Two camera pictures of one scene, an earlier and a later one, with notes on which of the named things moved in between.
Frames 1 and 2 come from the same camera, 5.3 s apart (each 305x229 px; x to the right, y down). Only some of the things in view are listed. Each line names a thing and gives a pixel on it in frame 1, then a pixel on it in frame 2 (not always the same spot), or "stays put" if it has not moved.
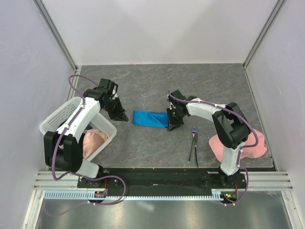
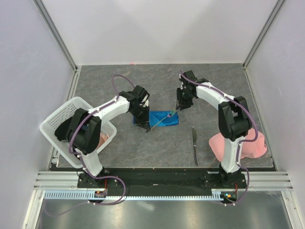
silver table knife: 196,138 stays put
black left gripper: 119,115 -> 146,119
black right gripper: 172,124 -> 180,102
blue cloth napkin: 150,119 stays put
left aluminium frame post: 52,28 stays put
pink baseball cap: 216,146 stays put
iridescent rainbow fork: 194,131 -> 169,115
